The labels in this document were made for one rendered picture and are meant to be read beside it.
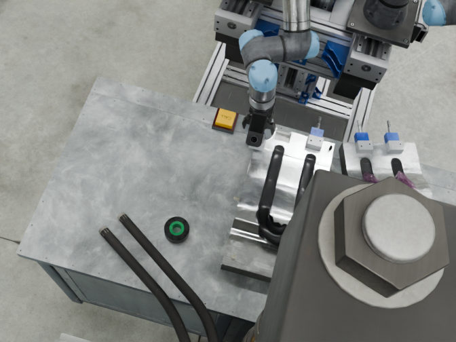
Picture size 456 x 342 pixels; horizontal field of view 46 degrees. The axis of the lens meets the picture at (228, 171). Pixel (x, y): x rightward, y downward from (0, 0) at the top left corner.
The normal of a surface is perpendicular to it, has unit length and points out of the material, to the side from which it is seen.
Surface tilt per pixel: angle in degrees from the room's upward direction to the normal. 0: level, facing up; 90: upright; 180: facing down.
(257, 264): 0
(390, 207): 0
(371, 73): 90
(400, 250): 0
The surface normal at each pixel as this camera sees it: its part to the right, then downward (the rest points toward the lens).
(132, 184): 0.07, -0.43
